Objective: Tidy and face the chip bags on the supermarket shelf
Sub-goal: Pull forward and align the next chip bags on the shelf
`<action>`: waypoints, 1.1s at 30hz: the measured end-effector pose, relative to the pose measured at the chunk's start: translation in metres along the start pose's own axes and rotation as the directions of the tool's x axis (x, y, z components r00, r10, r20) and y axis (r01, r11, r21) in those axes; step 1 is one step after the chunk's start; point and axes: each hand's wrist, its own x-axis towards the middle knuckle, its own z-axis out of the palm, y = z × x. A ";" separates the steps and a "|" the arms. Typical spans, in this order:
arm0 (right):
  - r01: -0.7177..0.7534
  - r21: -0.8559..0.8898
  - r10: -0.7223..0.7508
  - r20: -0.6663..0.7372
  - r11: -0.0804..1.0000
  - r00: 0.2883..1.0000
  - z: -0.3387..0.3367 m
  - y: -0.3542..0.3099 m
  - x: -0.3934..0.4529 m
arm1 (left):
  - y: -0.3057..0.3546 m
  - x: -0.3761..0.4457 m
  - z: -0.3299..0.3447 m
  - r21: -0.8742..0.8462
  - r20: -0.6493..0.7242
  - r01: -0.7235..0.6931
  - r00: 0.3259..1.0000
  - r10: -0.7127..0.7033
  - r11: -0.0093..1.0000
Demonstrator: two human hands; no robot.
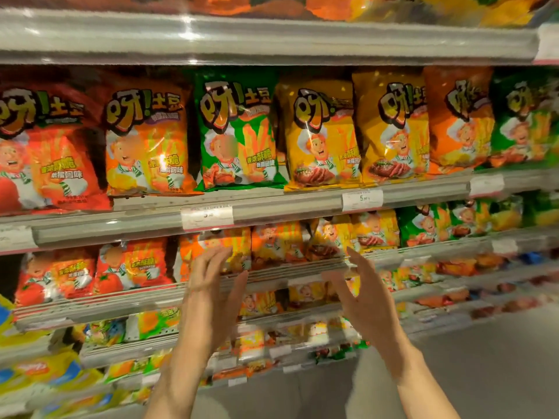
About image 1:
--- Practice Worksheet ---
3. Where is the person's right hand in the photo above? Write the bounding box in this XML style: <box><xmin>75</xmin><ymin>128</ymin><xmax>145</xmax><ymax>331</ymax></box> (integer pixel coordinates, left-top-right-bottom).
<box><xmin>330</xmin><ymin>247</ymin><xmax>410</xmax><ymax>368</ymax></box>

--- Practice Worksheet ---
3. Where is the person's left hand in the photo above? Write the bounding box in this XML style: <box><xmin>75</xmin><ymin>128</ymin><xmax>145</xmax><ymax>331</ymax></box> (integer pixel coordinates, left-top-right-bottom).
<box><xmin>179</xmin><ymin>244</ymin><xmax>250</xmax><ymax>358</ymax></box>

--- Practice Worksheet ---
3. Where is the green fries snack bag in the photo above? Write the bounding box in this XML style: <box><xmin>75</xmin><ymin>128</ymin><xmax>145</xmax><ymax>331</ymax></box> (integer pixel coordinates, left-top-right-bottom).
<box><xmin>194</xmin><ymin>69</ymin><xmax>289</xmax><ymax>193</ymax></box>
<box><xmin>476</xmin><ymin>69</ymin><xmax>559</xmax><ymax>171</ymax></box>

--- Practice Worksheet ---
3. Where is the metal store shelving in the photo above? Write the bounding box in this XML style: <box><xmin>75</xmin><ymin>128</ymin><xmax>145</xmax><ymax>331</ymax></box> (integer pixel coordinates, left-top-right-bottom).
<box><xmin>0</xmin><ymin>7</ymin><xmax>559</xmax><ymax>419</ymax></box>

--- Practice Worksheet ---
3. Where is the white price tag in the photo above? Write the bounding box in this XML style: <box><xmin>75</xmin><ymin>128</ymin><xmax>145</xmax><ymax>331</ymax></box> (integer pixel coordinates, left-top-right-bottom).
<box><xmin>341</xmin><ymin>189</ymin><xmax>384</xmax><ymax>214</ymax></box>
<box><xmin>468</xmin><ymin>174</ymin><xmax>506</xmax><ymax>198</ymax></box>
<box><xmin>491</xmin><ymin>239</ymin><xmax>519</xmax><ymax>256</ymax></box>
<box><xmin>180</xmin><ymin>205</ymin><xmax>235</xmax><ymax>233</ymax></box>
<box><xmin>533</xmin><ymin>22</ymin><xmax>559</xmax><ymax>66</ymax></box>
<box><xmin>0</xmin><ymin>225</ymin><xmax>39</xmax><ymax>256</ymax></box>

